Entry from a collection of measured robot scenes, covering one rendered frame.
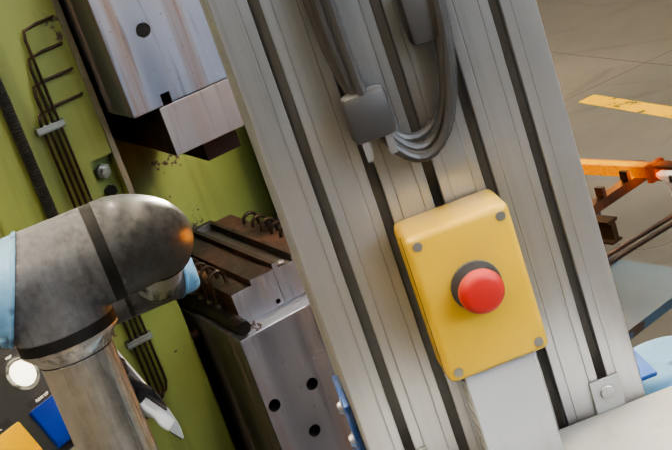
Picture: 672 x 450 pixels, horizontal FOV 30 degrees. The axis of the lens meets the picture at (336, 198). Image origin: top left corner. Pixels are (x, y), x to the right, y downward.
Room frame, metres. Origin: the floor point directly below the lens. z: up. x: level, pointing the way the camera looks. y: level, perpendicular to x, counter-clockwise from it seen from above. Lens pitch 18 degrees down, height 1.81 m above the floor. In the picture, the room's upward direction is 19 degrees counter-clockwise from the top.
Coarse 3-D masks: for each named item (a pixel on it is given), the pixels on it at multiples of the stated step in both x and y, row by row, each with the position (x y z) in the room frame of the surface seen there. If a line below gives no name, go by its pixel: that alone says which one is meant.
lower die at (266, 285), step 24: (216, 240) 2.51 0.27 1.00; (264, 240) 2.43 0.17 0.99; (216, 264) 2.40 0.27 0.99; (240, 264) 2.35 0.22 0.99; (264, 264) 2.30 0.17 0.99; (288, 264) 2.28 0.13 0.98; (216, 288) 2.29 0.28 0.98; (240, 288) 2.25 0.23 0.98; (264, 288) 2.25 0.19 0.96; (288, 288) 2.27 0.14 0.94; (240, 312) 2.23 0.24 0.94; (264, 312) 2.24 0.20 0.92
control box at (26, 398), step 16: (0, 352) 1.92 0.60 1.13; (16, 352) 1.93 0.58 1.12; (0, 368) 1.90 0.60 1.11; (128, 368) 2.00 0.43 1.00; (0, 384) 1.88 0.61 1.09; (16, 384) 1.89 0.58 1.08; (32, 384) 1.90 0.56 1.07; (0, 400) 1.86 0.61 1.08; (16, 400) 1.87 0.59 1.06; (32, 400) 1.88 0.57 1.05; (0, 416) 1.84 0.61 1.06; (16, 416) 1.85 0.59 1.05; (0, 432) 1.82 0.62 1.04; (32, 432) 1.84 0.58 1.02; (48, 448) 1.83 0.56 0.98; (64, 448) 1.84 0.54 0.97
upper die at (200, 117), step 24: (192, 96) 2.25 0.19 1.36; (216, 96) 2.27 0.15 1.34; (120, 120) 2.46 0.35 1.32; (144, 120) 2.32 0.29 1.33; (168, 120) 2.23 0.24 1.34; (192, 120) 2.25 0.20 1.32; (216, 120) 2.26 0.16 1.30; (240, 120) 2.28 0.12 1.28; (144, 144) 2.38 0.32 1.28; (168, 144) 2.25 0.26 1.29; (192, 144) 2.24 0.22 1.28
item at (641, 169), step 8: (584, 160) 2.40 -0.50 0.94; (592, 160) 2.38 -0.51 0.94; (600, 160) 2.36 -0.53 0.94; (608, 160) 2.35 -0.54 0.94; (616, 160) 2.33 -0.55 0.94; (656, 160) 2.24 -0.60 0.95; (664, 160) 2.24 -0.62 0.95; (584, 168) 2.37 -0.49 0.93; (592, 168) 2.36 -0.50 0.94; (600, 168) 2.34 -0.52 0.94; (608, 168) 2.32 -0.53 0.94; (616, 168) 2.30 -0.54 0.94; (624, 168) 2.29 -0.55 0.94; (632, 168) 2.27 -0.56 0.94; (640, 168) 2.25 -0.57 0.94; (648, 168) 2.22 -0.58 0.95; (656, 168) 2.22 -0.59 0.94; (664, 168) 2.20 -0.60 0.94; (632, 176) 2.27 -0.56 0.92; (640, 176) 2.26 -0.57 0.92; (648, 176) 2.23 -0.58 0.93
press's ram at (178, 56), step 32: (64, 0) 2.33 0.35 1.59; (96, 0) 2.21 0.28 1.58; (128, 0) 2.23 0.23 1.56; (160, 0) 2.25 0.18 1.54; (192, 0) 2.28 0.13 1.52; (96, 32) 2.22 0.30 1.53; (128, 32) 2.22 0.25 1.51; (160, 32) 2.25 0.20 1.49; (192, 32) 2.27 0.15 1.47; (96, 64) 2.29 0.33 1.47; (128, 64) 2.21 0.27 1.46; (160, 64) 2.24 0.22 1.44; (192, 64) 2.26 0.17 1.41; (128, 96) 2.21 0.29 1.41; (160, 96) 2.23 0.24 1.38
